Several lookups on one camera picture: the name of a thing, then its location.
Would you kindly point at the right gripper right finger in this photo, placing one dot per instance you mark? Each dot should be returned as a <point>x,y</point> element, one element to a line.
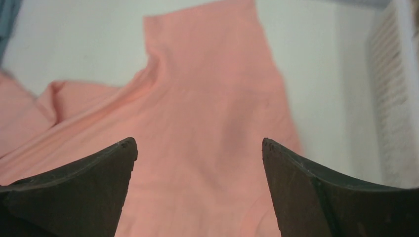
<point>311,200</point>

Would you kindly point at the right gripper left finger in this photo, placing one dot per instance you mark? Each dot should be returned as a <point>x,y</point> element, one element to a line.
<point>84,198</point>

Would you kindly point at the salmon pink t shirt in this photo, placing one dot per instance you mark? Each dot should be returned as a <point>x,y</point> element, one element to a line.
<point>199,111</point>

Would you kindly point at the white plastic basket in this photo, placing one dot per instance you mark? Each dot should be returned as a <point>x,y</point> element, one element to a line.
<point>394,67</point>

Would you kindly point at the folded grey-blue t shirt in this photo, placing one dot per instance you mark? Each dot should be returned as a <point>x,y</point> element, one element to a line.
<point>9,10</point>

